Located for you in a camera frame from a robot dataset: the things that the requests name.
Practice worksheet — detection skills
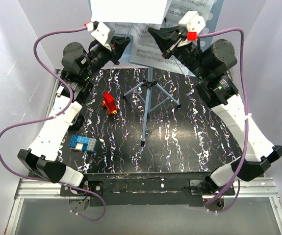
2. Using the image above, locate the blue music stand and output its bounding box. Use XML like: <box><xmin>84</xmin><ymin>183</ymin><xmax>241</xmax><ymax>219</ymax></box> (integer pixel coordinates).
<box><xmin>108</xmin><ymin>0</ymin><xmax>225</xmax><ymax>147</ymax></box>

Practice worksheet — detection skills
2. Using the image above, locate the white sheet music page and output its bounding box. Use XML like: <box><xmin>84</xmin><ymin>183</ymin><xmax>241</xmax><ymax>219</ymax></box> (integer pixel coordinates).
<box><xmin>110</xmin><ymin>0</ymin><xmax>217</xmax><ymax>75</ymax></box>

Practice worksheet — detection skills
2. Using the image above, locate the white paper sheet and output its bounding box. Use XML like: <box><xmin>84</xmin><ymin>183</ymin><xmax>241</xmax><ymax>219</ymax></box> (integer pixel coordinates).
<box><xmin>90</xmin><ymin>0</ymin><xmax>171</xmax><ymax>24</ymax></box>

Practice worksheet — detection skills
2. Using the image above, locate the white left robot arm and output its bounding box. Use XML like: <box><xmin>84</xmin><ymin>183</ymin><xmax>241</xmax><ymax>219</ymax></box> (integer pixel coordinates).
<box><xmin>18</xmin><ymin>36</ymin><xmax>130</xmax><ymax>187</ymax></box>

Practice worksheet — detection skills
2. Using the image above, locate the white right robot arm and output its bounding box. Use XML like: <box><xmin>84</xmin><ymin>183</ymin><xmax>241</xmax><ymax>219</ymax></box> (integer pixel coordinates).
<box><xmin>148</xmin><ymin>27</ymin><xmax>282</xmax><ymax>194</ymax></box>

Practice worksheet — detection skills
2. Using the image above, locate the red toy brick car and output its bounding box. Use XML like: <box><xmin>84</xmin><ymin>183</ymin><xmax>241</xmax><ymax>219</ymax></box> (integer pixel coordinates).
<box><xmin>102</xmin><ymin>92</ymin><xmax>119</xmax><ymax>115</ymax></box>

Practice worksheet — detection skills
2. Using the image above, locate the blue white brick block stack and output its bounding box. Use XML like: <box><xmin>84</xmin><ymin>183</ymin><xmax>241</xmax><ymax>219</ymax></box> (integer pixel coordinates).
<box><xmin>69</xmin><ymin>135</ymin><xmax>97</xmax><ymax>153</ymax></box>

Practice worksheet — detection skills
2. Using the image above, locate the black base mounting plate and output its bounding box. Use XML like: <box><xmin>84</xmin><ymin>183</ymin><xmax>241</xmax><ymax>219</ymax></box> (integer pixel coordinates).
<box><xmin>59</xmin><ymin>171</ymin><xmax>264</xmax><ymax>208</ymax></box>

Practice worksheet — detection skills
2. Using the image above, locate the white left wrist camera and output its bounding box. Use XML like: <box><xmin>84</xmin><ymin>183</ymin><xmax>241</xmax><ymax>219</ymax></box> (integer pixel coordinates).
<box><xmin>91</xmin><ymin>22</ymin><xmax>115</xmax><ymax>46</ymax></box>

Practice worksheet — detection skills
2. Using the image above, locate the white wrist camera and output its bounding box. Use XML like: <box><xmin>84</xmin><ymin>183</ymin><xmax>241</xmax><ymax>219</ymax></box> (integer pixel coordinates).
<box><xmin>178</xmin><ymin>11</ymin><xmax>206</xmax><ymax>47</ymax></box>
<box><xmin>91</xmin><ymin>22</ymin><xmax>115</xmax><ymax>46</ymax></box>

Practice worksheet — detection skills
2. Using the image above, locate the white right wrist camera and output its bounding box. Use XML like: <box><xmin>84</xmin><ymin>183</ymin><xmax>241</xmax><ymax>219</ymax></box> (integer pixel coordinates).
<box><xmin>178</xmin><ymin>11</ymin><xmax>206</xmax><ymax>47</ymax></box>

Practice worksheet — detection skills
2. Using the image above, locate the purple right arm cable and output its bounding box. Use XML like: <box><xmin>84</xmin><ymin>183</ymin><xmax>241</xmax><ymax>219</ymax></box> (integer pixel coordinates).
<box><xmin>187</xmin><ymin>27</ymin><xmax>251</xmax><ymax>212</ymax></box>

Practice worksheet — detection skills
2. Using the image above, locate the aluminium rail frame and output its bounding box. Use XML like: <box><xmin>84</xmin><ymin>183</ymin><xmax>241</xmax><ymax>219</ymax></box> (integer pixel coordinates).
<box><xmin>7</xmin><ymin>69</ymin><xmax>282</xmax><ymax>235</ymax></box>

